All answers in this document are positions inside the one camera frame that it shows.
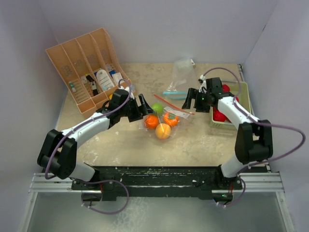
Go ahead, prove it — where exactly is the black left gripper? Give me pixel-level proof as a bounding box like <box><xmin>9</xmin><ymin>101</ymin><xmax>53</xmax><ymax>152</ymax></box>
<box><xmin>119</xmin><ymin>94</ymin><xmax>154</xmax><ymax>122</ymax></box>

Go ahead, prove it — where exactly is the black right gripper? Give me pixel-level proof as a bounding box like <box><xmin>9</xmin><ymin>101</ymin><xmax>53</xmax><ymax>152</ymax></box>
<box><xmin>182</xmin><ymin>88</ymin><xmax>211</xmax><ymax>113</ymax></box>

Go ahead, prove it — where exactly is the green fake fruit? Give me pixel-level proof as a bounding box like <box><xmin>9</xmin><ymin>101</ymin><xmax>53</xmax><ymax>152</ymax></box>
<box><xmin>151</xmin><ymin>103</ymin><xmax>164</xmax><ymax>115</ymax></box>

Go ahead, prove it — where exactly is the clear bag red zipper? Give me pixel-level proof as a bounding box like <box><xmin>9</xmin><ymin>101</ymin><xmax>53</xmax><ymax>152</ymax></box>
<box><xmin>138</xmin><ymin>94</ymin><xmax>195</xmax><ymax>140</ymax></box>

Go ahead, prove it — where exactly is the clear bag blue zipper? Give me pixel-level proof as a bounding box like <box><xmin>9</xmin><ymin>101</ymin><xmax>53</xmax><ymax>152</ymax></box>
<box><xmin>163</xmin><ymin>58</ymin><xmax>199</xmax><ymax>100</ymax></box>

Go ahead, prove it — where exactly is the red yellow fake apple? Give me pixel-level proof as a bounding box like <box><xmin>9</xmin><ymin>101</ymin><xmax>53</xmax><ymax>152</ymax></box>
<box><xmin>213</xmin><ymin>111</ymin><xmax>227</xmax><ymax>122</ymax></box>

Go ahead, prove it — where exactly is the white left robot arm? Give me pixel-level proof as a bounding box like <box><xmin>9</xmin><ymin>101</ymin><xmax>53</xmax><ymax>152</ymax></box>
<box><xmin>37</xmin><ymin>89</ymin><xmax>154</xmax><ymax>189</ymax></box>

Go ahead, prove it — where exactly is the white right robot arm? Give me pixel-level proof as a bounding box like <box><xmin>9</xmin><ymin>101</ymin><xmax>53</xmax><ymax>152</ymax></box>
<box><xmin>182</xmin><ymin>77</ymin><xmax>273</xmax><ymax>189</ymax></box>

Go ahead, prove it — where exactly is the fake orange tangerine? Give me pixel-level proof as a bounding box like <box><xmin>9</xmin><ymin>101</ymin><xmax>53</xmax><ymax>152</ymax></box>
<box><xmin>144</xmin><ymin>115</ymin><xmax>159</xmax><ymax>129</ymax></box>

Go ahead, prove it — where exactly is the fake orange persimmon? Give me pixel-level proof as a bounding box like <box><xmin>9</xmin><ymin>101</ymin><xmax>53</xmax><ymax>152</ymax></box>
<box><xmin>163</xmin><ymin>112</ymin><xmax>179</xmax><ymax>127</ymax></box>

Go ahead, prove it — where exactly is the fake yellow orange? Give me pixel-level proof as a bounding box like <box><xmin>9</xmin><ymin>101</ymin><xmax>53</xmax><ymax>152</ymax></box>
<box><xmin>155</xmin><ymin>123</ymin><xmax>171</xmax><ymax>140</ymax></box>

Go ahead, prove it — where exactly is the green perforated basket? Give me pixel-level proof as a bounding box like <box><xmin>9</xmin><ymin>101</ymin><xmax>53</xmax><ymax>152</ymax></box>
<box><xmin>210</xmin><ymin>81</ymin><xmax>253</xmax><ymax>130</ymax></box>

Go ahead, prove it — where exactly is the white blue card pack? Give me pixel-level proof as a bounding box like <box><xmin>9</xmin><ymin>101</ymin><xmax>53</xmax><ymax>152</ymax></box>
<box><xmin>96</xmin><ymin>69</ymin><xmax>115</xmax><ymax>91</ymax></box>

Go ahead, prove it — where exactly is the pink desk organizer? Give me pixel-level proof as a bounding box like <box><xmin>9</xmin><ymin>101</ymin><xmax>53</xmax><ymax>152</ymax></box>
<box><xmin>46</xmin><ymin>28</ymin><xmax>131</xmax><ymax>118</ymax></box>

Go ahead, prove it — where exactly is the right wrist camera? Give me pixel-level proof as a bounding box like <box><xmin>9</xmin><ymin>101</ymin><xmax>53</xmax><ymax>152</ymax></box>
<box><xmin>198</xmin><ymin>75</ymin><xmax>207</xmax><ymax>92</ymax></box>

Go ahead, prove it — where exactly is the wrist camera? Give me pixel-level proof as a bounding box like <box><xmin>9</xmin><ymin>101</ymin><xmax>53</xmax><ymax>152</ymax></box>
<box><xmin>119</xmin><ymin>86</ymin><xmax>130</xmax><ymax>92</ymax></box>
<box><xmin>198</xmin><ymin>75</ymin><xmax>207</xmax><ymax>92</ymax></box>

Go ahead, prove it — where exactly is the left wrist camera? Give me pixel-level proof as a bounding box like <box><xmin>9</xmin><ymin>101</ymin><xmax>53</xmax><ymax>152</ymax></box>
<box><xmin>119</xmin><ymin>86</ymin><xmax>130</xmax><ymax>92</ymax></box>

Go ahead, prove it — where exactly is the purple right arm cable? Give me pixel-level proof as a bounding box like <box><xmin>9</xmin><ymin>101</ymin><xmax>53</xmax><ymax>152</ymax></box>
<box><xmin>200</xmin><ymin>67</ymin><xmax>306</xmax><ymax>208</ymax></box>

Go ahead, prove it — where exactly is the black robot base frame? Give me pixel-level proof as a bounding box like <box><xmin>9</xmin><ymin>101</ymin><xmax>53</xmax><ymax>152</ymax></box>
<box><xmin>72</xmin><ymin>166</ymin><xmax>242</xmax><ymax>202</ymax></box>

